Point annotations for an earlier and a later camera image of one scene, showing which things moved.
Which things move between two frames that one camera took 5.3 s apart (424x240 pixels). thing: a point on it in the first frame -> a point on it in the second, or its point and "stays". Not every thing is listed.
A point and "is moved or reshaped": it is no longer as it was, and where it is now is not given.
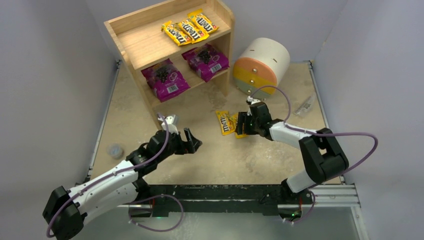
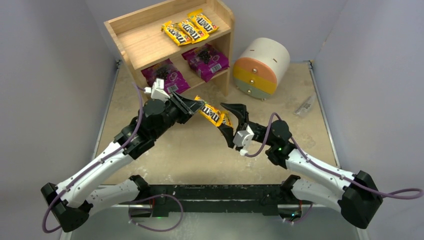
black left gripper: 182,143 -> 180,108
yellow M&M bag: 203,20 stays
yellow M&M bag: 233,120 is moved or reshaped
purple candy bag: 166,79 stays
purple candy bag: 206,61 stays
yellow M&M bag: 227,121 stays
